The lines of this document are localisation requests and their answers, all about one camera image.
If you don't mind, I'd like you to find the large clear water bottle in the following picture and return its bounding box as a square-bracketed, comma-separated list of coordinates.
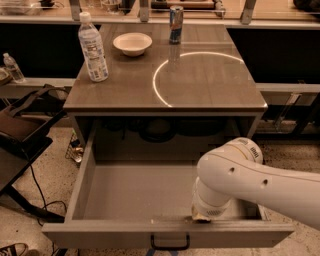
[78, 12, 109, 82]

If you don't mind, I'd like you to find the black side table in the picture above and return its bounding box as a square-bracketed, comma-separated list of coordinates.
[0, 111, 66, 223]

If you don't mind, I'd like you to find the black floor cable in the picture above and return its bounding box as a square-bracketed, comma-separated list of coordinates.
[28, 163, 69, 256]

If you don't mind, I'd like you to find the brown bag with strap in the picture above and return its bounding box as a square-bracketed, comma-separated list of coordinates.
[0, 84, 68, 149]

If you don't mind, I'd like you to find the black white sneaker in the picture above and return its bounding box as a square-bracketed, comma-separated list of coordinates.
[0, 243, 28, 256]

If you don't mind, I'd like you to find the white paper bowl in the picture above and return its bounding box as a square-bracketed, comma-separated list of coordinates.
[113, 33, 152, 57]

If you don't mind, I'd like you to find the wire mesh basket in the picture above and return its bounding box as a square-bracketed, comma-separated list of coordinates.
[65, 132, 84, 166]

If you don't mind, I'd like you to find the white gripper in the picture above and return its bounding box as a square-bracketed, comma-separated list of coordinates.
[191, 177, 231, 223]

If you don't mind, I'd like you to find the small clear water bottle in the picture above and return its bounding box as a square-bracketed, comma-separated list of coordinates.
[3, 53, 25, 83]

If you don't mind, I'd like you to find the blue silver energy drink can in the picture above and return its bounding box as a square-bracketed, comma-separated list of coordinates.
[169, 5, 184, 44]

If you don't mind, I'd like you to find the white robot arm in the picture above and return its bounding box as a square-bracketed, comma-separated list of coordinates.
[192, 137, 320, 230]

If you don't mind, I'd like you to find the grey top drawer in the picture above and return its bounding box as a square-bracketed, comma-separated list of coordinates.
[43, 122, 293, 250]

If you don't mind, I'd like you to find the grey three-drawer cabinet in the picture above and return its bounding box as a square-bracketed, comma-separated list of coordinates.
[62, 23, 269, 161]

